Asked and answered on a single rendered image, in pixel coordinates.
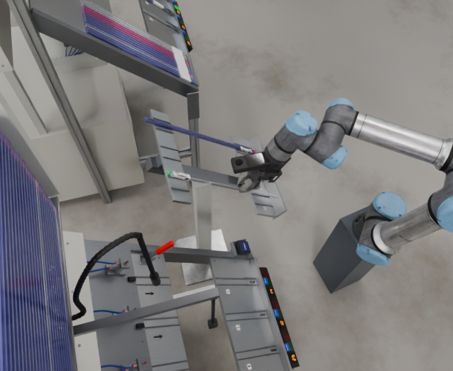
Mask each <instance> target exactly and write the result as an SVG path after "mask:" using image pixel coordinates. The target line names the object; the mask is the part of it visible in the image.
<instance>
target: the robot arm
mask: <svg viewBox="0 0 453 371"><path fill-rule="evenodd" d="M344 135H349V136H351V137H354V138H357V139H359V140H362V141H366V142H368V143H371V144H375V145H377V146H381V147H384V148H386V149H389V150H392V151H394V152H398V153H401V154H403V155H407V156H410V157H412V158H416V159H419V160H422V161H424V162H427V163H431V164H433V165H434V166H435V168H436V169H437V170H439V171H442V172H444V173H445V174H446V178H445V181H444V185H443V187H442V189H440V190H438V191H436V192H435V193H433V194H432V195H430V196H429V198H428V200H427V203H426V204H424V205H422V206H420V207H418V208H416V209H414V210H412V211H410V212H409V213H406V212H407V206H406V203H405V201H404V200H403V199H402V198H401V197H400V196H399V195H397V194H394V193H392V192H387V191H386V192H382V193H380V194H378V195H377V196H376V197H374V198H373V201H372V203H371V204H370V205H369V206H368V208H367V209H366V210H364V211H361V212H360V213H358V214H357V215H356V217H355V218H354V220H353V224H352V228H353V232H354V235H355V236H356V237H357V238H358V239H359V243H358V244H357V255H358V256H359V257H360V258H362V259H363V260H365V261H367V262H369V263H372V264H375V265H379V266H387V265H388V264H389V263H390V258H391V256H392V255H395V254H396V253H398V252H400V251H401V250H402V248H403V246H404V245H405V244H409V243H410V242H413V241H415V240H418V239H420V238H423V237H424V236H428V235H429V234H432V233H434V232H437V231H439V230H442V229H444V230H447V231H449V232H451V233H453V138H448V139H446V140H444V139H442V138H438V137H435V136H433V135H429V134H426V133H423V132H419V131H417V130H413V129H410V128H408V127H404V126H401V125H399V124H395V123H392V122H389V121H385V120H383V119H379V118H377V117H374V116H370V115H368V114H365V113H361V112H359V111H356V110H354V105H353V103H352V102H350V101H349V100H348V99H345V98H336V99H333V100H332V101H331V103H330V104H329V106H328V108H327V109H326V112H325V116H324V117H323V120H322V123H321V125H320V128H319V130H317V121H316V119H315V118H313V117H312V115H311V114H310V113H308V112H306V111H303V110H299V111H297V112H296V113H294V114H293V115H292V116H291V117H290V118H289V119H288V120H287V121H286V123H285V124H284V126H283V127H282V128H281V129H280V130H279V131H278V132H277V133H276V134H275V136H274V137H273V138H272V139H271V141H270V142H269V143H268V144H267V145H266V147H265V148H264V152H257V153H253V154H249V155H243V156H239V157H235V158H231V165H232V169H233V172H234V174H238V173H240V175H239V179H238V183H237V185H239V186H241V185H242V184H243V182H244V181H245V180H247V181H246V183H245V184H244V185H242V187H241V188H239V193H246V192H248V191H253V190H258V189H260V188H261V186H260V182H261V180H269V181H268V182H269V183H274V182H275V181H276V180H277V179H278V178H279V177H280V176H281V175H282V174H283V173H282V171H281V169H282V168H283V167H284V166H285V165H286V164H287V162H288V161H289V160H290V159H291V155H292V154H293V153H294V152H295V151H296V150H297V149H299V150H300V151H302V152H303V153H304V154H306V155H308V156H309V157H311V158H312V159H314V160H316V161H317V162H318V163H320V165H321V164H322V165H324V166H325V167H327V168H329V169H336V168H338V167H339V166H340V165H341V164H342V163H343V161H344V160H345V158H346V155H347V149H346V148H345V147H343V145H341V143H342V141H343V138H344ZM279 172H280V173H279ZM275 176H278V177H277V178H276V179H275V180H273V178H274V177H275Z"/></svg>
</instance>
